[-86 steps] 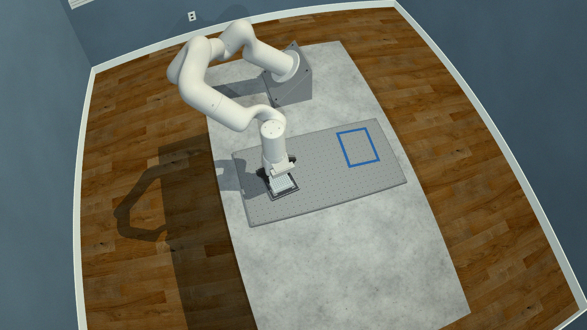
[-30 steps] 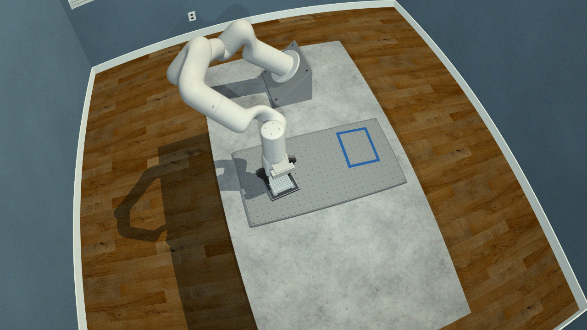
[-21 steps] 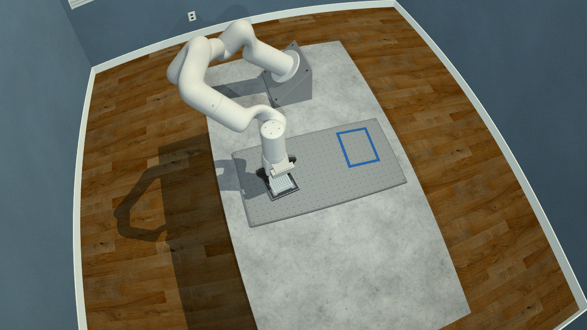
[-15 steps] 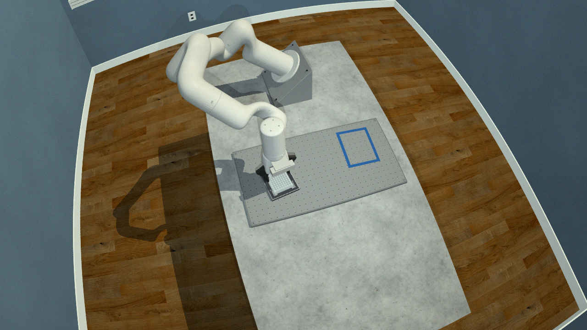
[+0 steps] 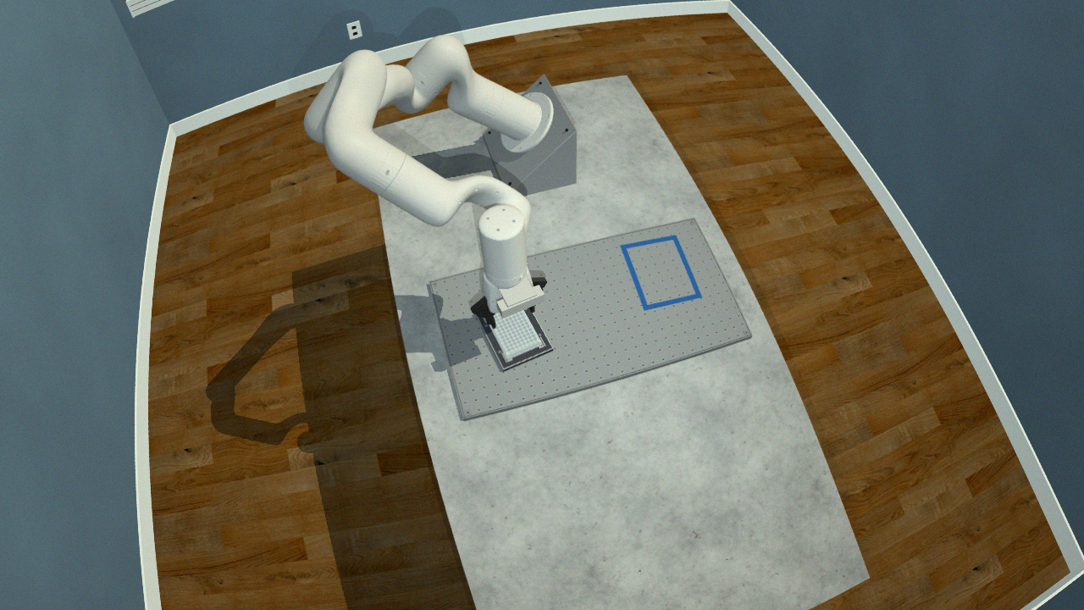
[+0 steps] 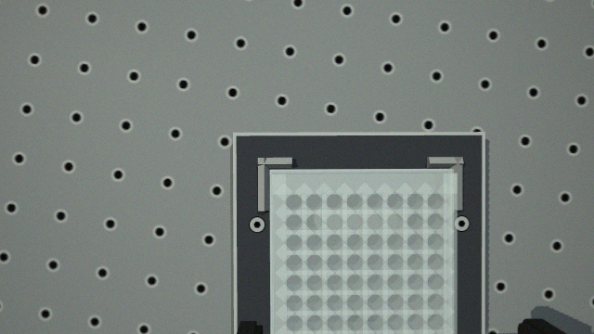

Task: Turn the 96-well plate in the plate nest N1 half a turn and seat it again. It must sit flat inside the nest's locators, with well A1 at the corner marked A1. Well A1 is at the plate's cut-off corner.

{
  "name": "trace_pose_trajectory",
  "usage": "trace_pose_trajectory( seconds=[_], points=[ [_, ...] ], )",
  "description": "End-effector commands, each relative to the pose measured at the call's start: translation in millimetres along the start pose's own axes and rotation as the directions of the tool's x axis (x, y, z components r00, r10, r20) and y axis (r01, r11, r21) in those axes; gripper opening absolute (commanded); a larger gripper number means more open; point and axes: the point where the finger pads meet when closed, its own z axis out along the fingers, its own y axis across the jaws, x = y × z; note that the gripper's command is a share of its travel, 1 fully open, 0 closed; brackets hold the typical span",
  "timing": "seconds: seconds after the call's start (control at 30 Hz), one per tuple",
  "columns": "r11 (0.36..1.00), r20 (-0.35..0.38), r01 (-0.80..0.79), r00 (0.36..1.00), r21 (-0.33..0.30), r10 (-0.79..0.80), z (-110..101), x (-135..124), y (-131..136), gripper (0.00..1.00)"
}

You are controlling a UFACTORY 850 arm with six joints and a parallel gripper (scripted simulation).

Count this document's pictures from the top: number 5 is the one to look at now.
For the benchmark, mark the blue tape outline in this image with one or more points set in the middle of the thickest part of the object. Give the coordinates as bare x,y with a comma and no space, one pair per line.
636,281

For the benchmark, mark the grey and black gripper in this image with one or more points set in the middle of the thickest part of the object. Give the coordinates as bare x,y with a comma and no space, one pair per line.
491,295

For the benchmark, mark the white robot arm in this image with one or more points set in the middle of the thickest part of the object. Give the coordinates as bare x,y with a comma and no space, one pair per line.
357,152

